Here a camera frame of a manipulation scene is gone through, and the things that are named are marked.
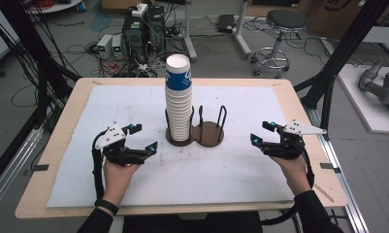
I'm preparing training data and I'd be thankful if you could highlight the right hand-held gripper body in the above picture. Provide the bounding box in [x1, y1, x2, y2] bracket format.
[261, 119, 328, 161]

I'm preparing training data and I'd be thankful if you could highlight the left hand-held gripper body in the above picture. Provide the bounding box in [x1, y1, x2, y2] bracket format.
[94, 121, 149, 168]

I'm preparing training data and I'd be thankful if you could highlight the stack of white paper cups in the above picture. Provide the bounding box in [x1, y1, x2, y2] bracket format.
[165, 87, 194, 143]

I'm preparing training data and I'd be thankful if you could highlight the black wire cup holder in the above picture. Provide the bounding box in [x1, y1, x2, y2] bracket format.
[164, 105, 228, 149]

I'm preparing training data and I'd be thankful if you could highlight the person's left hand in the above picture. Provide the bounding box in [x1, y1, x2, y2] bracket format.
[103, 160, 142, 207]

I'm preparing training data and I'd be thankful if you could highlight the person's right hand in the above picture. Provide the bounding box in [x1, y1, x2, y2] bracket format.
[268, 155, 312, 197]

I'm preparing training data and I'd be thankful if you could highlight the white foam mat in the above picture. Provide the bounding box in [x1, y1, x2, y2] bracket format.
[46, 84, 296, 209]

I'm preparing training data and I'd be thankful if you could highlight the black tape piece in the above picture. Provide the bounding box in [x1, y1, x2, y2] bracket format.
[319, 162, 342, 175]
[22, 163, 50, 178]

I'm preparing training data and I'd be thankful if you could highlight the black wristband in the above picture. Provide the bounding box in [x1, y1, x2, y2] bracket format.
[94, 198, 120, 216]

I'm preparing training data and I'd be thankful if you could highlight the tan tape strip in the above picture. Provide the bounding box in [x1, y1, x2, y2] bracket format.
[312, 183, 336, 204]

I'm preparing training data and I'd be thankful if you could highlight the white platform board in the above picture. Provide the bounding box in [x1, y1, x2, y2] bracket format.
[337, 62, 389, 135]

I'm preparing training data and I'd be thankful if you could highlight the black tape cross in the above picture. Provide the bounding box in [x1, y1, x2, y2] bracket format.
[330, 209, 347, 226]

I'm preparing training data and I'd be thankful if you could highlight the grey power supply unit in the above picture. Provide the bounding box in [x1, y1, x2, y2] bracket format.
[96, 33, 114, 60]
[111, 34, 124, 60]

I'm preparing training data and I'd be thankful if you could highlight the person's black clothing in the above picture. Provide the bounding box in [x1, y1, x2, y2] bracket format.
[122, 212, 264, 233]

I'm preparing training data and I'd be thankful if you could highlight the black computer tower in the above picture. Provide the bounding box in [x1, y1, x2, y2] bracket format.
[121, 4, 166, 65]

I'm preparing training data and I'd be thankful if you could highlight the black round stool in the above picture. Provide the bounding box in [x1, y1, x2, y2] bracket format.
[250, 9, 308, 80]

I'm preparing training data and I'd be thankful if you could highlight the black box on floor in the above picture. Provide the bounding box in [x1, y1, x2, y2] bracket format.
[216, 14, 236, 34]

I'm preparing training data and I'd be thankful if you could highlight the white power strip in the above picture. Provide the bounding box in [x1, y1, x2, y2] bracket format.
[131, 3, 149, 18]

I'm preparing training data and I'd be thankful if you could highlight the cardboard box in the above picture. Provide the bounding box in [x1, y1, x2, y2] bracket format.
[306, 0, 389, 41]

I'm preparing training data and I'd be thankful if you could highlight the white round table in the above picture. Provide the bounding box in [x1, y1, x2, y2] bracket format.
[26, 0, 83, 15]

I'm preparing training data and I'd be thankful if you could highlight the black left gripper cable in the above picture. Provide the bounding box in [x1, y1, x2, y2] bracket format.
[91, 129, 107, 202]

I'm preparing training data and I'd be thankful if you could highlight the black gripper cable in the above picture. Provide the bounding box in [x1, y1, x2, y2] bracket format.
[91, 129, 107, 202]
[261, 142, 316, 227]

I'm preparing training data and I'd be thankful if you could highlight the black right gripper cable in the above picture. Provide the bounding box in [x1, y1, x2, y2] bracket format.
[261, 142, 316, 227]

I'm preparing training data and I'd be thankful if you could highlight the aluminium rail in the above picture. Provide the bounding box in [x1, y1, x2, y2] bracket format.
[0, 126, 45, 216]
[306, 106, 371, 233]

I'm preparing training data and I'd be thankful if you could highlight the white desk leg frame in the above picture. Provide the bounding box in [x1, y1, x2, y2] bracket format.
[181, 0, 253, 61]

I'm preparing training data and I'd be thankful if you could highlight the black frame post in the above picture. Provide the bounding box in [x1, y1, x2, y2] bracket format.
[293, 0, 389, 141]

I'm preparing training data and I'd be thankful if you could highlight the black frame with cables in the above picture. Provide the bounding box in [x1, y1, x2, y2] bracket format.
[0, 0, 81, 134]

